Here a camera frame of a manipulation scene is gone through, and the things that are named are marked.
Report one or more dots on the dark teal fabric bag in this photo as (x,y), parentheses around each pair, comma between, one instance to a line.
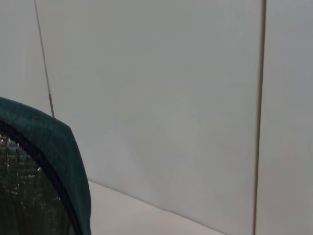
(61,147)

